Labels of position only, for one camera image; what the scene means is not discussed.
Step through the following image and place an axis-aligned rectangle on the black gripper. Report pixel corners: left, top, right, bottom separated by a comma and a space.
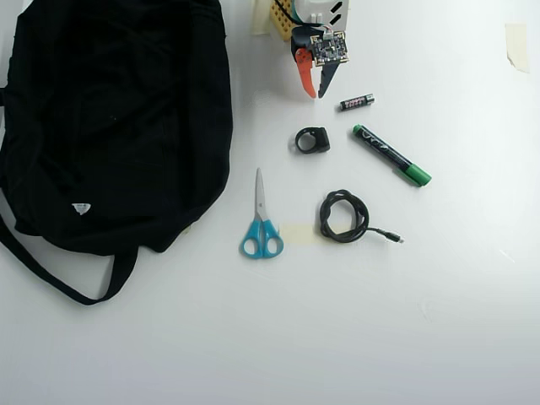
290, 24, 340, 100

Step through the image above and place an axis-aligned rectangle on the green marker with black barrel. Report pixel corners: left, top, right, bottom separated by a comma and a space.
351, 123, 433, 188

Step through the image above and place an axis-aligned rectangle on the black fabric bag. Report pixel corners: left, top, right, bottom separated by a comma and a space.
0, 0, 235, 307

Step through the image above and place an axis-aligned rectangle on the black AAA battery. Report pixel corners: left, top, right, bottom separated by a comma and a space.
337, 94, 376, 113

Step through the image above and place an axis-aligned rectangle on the masking tape strip on base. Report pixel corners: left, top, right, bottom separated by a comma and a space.
251, 0, 273, 36

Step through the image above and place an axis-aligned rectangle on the small masking tape piece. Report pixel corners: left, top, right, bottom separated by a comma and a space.
279, 223, 316, 246

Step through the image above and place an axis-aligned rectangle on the torn masking tape strip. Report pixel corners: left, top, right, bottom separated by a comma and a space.
505, 22, 531, 74

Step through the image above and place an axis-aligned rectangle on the camera circuit board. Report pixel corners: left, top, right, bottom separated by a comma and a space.
310, 30, 352, 68

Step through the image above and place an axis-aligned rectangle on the yellow robot base plate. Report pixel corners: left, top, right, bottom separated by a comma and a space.
269, 0, 297, 44

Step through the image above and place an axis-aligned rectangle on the black bike light with strap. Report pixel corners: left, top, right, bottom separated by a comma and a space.
293, 126, 331, 155

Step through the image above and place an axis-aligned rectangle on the coiled black USB cable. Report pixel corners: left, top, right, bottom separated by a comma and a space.
318, 189, 406, 246

